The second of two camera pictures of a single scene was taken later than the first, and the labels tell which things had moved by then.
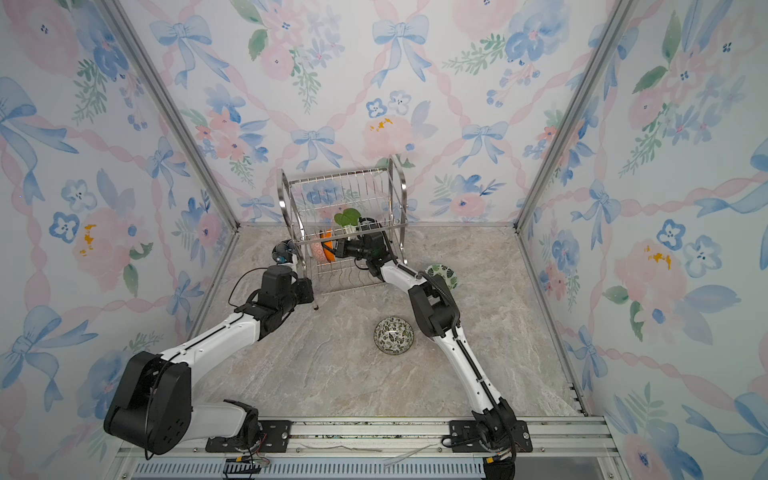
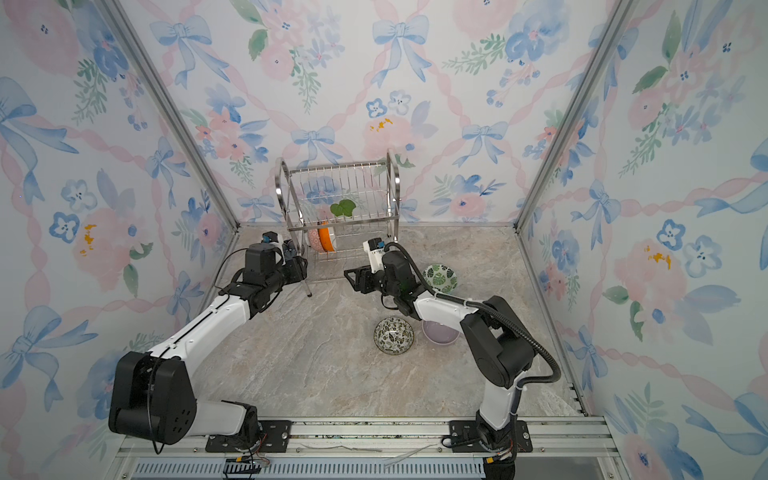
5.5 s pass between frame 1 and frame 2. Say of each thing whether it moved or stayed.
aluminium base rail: stayed
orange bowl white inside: moved
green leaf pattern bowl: stayed
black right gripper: moved
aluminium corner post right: stayed
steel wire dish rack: moved
